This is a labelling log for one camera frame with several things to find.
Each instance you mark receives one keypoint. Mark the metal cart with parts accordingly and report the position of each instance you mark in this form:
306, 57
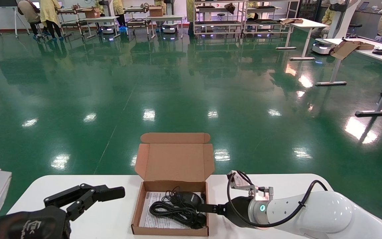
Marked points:
68, 12
138, 22

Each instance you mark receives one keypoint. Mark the cardboard storage box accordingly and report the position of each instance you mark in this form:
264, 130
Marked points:
174, 162

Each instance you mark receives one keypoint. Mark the person in brown jacket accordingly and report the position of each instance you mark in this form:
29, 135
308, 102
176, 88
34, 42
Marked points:
28, 11

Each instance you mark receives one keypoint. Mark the flat cardboard box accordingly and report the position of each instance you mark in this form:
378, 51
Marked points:
290, 21

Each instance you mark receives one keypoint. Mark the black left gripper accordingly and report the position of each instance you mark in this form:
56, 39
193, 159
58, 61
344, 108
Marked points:
28, 225

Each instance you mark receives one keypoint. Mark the white wheeled robot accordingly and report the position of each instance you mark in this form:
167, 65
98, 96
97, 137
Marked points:
340, 20

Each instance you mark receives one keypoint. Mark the white printed paper leaflet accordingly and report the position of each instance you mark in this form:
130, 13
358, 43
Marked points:
146, 215

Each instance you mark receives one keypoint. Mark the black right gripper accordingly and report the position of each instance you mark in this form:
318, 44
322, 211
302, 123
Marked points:
239, 210

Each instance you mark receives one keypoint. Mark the brown cardboard box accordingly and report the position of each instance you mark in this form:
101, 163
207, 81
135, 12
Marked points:
92, 14
156, 11

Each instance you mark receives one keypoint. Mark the white shelf rack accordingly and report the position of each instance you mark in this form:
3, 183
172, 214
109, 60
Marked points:
217, 22
267, 21

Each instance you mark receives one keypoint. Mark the black round stool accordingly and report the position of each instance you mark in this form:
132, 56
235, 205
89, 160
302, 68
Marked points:
355, 25

